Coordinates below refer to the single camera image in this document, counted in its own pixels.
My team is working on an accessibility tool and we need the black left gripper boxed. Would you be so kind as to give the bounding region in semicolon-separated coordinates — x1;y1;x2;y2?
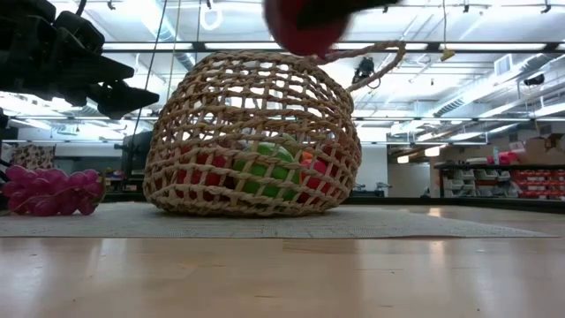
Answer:
0;0;161;119

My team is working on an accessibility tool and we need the dark red pomegranate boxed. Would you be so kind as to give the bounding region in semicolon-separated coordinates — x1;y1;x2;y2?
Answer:
263;0;354;57

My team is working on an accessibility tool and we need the purple grape bunch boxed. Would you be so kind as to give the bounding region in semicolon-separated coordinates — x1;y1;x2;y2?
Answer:
1;164;106;217

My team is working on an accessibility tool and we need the orange-red apple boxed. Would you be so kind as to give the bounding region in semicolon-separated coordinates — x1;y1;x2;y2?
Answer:
174;145;230;202

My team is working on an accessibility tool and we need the large crimson red fruit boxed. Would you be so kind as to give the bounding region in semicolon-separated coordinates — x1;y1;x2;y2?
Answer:
298;145;343;204

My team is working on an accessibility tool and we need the green apple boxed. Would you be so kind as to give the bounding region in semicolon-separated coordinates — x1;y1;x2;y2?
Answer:
232;140;301;202

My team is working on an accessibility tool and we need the woven wicker basket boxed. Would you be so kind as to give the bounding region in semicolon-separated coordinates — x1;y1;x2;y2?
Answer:
143;40;407;218

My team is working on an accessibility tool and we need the black equipment stand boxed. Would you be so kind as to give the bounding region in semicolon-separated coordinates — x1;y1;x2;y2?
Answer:
121;130;155;180

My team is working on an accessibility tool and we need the floral patterned cloth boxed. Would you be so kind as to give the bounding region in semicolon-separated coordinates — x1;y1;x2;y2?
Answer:
11;144;55;171

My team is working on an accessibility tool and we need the grey woven placemat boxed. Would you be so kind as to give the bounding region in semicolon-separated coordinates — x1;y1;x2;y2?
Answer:
0;201;558;239

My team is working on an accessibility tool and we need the grey storage bin rack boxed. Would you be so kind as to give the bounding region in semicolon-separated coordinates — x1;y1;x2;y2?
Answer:
441;167;518;199

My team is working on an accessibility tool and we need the pink background bag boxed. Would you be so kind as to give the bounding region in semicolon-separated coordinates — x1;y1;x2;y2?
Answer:
487;151;520;165

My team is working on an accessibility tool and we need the brown cardboard box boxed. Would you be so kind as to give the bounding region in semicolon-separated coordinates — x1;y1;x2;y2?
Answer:
520;134;565;165

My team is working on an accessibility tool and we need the red storage bin rack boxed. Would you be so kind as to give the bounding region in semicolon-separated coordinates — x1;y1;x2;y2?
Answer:
511;169;565;201

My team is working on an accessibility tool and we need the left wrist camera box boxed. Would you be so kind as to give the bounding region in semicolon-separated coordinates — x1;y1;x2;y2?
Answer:
51;8;106;49

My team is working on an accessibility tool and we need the black hanging camera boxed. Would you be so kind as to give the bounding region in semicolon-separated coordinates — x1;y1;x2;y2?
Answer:
351;57;381;89

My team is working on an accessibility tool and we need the white hanging ring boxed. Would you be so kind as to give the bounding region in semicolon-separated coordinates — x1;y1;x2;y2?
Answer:
200;4;225;32

